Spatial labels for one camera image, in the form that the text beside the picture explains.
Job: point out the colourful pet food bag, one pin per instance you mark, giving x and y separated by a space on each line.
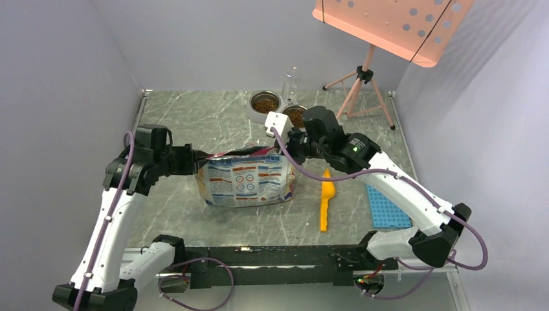
258 177

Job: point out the blue building base plate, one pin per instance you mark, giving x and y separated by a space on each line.
385 214

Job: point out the yellow plastic scoop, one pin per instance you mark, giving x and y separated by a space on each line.
328 191

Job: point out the grey double pet bowl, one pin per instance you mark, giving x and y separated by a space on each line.
260 118

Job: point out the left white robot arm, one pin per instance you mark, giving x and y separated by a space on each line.
100 282

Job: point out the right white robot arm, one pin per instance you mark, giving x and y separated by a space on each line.
438 224

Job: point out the brown pet food kibble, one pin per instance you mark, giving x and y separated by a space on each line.
294 112

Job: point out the pink music stand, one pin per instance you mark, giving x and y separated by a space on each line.
416 31

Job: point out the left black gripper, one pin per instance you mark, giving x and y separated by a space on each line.
193 159

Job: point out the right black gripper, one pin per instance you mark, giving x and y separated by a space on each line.
291 135

